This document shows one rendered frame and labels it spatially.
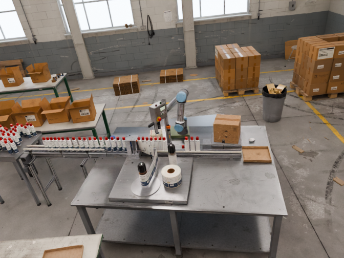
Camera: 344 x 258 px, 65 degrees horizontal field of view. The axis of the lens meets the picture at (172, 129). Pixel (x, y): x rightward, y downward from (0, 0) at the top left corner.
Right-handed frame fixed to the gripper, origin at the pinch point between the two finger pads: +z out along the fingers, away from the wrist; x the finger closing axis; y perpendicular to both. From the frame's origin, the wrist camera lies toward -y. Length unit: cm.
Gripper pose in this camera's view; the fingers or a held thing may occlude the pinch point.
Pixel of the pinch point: (155, 133)
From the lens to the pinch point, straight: 365.9
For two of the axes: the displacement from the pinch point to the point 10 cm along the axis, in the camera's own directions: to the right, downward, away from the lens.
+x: -0.1, -5.3, 8.5
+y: 10.0, -0.8, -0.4
